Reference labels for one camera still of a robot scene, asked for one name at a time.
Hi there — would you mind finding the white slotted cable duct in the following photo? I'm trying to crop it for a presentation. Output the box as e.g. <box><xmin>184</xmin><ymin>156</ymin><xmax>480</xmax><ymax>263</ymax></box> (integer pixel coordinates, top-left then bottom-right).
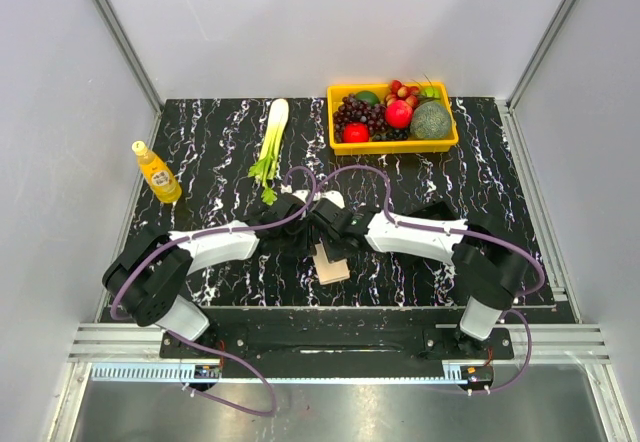
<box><xmin>90</xmin><ymin>361</ymin><xmax>494</xmax><ymax>386</ymax></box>

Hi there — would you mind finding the green white leek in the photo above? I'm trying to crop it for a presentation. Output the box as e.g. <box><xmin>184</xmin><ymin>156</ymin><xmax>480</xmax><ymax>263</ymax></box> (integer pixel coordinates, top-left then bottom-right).
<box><xmin>248</xmin><ymin>98</ymin><xmax>289</xmax><ymax>205</ymax></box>

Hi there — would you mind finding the green netted melon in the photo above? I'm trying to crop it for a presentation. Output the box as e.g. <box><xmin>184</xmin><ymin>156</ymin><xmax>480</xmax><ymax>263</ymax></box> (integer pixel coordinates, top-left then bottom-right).
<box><xmin>410</xmin><ymin>101</ymin><xmax>452</xmax><ymax>140</ymax></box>

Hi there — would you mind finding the dark blue grape bunch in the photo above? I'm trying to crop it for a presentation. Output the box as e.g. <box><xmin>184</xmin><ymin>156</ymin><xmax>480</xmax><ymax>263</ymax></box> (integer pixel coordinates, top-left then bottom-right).
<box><xmin>371</xmin><ymin>129</ymin><xmax>409</xmax><ymax>142</ymax></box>

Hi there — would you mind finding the yellow plastic fruit bin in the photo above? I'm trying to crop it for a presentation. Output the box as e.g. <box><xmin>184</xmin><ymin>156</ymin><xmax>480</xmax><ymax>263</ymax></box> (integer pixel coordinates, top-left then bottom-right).
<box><xmin>327</xmin><ymin>80</ymin><xmax>459</xmax><ymax>156</ymax></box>

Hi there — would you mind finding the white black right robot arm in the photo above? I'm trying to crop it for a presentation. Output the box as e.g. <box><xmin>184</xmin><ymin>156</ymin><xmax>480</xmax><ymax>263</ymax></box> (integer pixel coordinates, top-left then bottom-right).
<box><xmin>309</xmin><ymin>196</ymin><xmax>528</xmax><ymax>358</ymax></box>

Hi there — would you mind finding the bright green apple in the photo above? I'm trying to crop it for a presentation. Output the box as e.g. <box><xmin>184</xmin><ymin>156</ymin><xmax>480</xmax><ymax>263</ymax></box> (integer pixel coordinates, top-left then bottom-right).
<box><xmin>419</xmin><ymin>85</ymin><xmax>441</xmax><ymax>101</ymax></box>

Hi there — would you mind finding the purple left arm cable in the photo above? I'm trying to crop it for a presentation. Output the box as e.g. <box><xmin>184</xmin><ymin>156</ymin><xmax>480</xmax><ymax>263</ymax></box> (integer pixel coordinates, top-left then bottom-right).
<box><xmin>109</xmin><ymin>165</ymin><xmax>321</xmax><ymax>417</ymax></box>

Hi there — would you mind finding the aluminium frame rail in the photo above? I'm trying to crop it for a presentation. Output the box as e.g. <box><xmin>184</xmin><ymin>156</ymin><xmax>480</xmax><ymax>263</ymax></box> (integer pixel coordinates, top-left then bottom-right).
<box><xmin>68</xmin><ymin>324</ymin><xmax>610</xmax><ymax>365</ymax></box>

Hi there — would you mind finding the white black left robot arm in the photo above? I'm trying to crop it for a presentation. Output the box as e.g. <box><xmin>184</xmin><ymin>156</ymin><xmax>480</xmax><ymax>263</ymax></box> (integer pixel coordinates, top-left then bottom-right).
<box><xmin>102</xmin><ymin>190</ymin><xmax>309</xmax><ymax>357</ymax></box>

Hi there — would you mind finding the black metal base plate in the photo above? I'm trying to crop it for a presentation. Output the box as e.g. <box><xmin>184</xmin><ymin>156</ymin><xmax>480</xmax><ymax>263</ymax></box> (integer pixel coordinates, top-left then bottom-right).
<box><xmin>158</xmin><ymin>306</ymin><xmax>515</xmax><ymax>381</ymax></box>

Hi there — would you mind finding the red purple grape bunch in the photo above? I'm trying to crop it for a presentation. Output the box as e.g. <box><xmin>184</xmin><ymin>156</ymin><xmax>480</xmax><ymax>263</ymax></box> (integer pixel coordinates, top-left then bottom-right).
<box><xmin>332</xmin><ymin>94</ymin><xmax>388</xmax><ymax>143</ymax></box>

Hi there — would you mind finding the yellow juice bottle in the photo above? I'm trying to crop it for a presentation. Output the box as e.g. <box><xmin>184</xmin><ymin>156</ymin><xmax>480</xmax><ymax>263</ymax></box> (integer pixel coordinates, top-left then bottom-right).
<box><xmin>131</xmin><ymin>141</ymin><xmax>182</xmax><ymax>204</ymax></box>

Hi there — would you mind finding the red cherry cluster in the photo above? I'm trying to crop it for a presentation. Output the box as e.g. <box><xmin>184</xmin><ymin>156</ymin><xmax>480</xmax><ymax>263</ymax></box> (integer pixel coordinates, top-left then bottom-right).
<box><xmin>384</xmin><ymin>79</ymin><xmax>421</xmax><ymax>108</ymax></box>

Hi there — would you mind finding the large red apple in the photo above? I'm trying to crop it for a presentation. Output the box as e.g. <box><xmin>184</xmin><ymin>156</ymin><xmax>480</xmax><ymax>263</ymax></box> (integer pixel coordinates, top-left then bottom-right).
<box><xmin>385</xmin><ymin>100</ymin><xmax>413</xmax><ymax>129</ymax></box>

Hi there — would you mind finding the beige leather card holder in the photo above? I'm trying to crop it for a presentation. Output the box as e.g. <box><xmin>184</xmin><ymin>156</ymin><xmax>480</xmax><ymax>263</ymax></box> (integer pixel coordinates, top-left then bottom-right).
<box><xmin>312</xmin><ymin>243</ymin><xmax>350</xmax><ymax>285</ymax></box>

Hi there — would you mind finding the dark green avocado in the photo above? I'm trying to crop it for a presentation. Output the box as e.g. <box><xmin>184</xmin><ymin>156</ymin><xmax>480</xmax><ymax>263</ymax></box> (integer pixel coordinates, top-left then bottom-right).
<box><xmin>355</xmin><ymin>90</ymin><xmax>380</xmax><ymax>106</ymax></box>

